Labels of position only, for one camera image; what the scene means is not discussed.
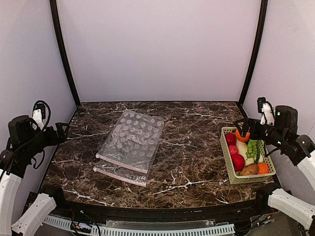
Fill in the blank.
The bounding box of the green grape bunch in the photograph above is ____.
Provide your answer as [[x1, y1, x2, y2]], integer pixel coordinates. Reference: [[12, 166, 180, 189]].
[[246, 140, 258, 160]]

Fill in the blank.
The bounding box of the dotted zip bag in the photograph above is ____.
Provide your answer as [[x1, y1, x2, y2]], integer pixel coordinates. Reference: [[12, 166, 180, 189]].
[[96, 110, 164, 174]]

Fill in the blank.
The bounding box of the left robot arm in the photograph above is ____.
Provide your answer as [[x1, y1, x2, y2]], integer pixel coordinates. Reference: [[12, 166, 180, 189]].
[[0, 115, 69, 236]]

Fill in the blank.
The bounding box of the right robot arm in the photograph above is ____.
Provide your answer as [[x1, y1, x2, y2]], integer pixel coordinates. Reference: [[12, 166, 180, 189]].
[[234, 105, 315, 236]]

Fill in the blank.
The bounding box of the lower clear zip bag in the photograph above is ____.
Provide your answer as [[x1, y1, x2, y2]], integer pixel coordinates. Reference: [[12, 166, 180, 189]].
[[93, 159, 147, 187]]

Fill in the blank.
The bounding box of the orange persimmon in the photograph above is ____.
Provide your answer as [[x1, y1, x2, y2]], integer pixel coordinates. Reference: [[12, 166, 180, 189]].
[[235, 129, 250, 143]]

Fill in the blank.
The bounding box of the red apple far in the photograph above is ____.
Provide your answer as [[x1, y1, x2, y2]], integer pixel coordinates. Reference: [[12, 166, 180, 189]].
[[225, 133, 237, 146]]

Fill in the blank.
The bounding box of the red apple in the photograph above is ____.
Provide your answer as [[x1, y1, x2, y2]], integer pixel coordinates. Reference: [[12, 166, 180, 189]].
[[225, 133, 237, 146], [231, 154, 245, 172]]

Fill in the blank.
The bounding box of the white radish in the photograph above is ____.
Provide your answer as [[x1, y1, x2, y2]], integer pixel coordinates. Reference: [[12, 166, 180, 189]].
[[236, 140, 254, 166]]

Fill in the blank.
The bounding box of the green cucumber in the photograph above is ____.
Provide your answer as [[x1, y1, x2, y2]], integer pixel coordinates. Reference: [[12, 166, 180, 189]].
[[255, 141, 263, 164]]

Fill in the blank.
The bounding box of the small red tomato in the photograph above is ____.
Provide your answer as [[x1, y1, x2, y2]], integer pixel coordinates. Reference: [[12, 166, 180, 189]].
[[228, 145, 238, 156]]

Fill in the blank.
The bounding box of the red apple near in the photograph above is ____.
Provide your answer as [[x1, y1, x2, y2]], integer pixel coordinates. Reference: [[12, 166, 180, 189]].
[[231, 154, 245, 172]]

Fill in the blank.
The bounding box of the small orange tangerine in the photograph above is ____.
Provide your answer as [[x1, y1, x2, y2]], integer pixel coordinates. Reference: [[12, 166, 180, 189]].
[[257, 162, 269, 175]]

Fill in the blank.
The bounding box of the brown potato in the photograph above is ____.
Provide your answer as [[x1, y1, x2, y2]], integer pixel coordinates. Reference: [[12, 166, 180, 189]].
[[240, 163, 259, 176]]

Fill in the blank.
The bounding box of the pale green perforated basket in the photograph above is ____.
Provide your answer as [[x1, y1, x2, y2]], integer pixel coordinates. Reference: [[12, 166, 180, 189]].
[[220, 127, 276, 184]]

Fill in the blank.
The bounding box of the small electronics board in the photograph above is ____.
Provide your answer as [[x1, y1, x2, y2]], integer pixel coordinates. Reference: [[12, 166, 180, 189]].
[[70, 221, 92, 234]]

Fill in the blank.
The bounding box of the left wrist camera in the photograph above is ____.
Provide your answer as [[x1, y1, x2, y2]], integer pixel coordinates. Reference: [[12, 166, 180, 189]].
[[32, 100, 51, 131]]

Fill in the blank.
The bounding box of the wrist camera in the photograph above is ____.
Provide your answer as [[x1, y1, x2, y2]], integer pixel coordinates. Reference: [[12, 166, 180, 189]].
[[32, 100, 51, 131], [257, 97, 275, 125]]

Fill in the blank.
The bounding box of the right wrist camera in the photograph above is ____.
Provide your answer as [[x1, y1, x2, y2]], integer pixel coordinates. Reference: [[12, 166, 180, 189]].
[[257, 97, 275, 125]]

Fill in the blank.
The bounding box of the black front rail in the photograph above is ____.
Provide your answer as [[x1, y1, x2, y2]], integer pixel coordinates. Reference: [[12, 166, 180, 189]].
[[39, 186, 279, 224]]

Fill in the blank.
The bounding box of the white slotted cable duct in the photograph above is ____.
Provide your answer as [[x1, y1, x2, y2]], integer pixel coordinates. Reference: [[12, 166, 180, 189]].
[[43, 214, 235, 236]]

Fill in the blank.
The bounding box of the right black frame post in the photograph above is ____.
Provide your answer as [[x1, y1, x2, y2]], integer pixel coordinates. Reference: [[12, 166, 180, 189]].
[[238, 0, 268, 108]]

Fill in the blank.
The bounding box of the black frame post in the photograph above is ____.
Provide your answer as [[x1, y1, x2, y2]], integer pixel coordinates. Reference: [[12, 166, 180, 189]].
[[238, 0, 268, 108], [49, 0, 81, 107]]

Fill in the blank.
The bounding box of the left black frame post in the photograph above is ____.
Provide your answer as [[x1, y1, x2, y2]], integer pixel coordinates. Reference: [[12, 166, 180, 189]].
[[49, 0, 81, 107]]

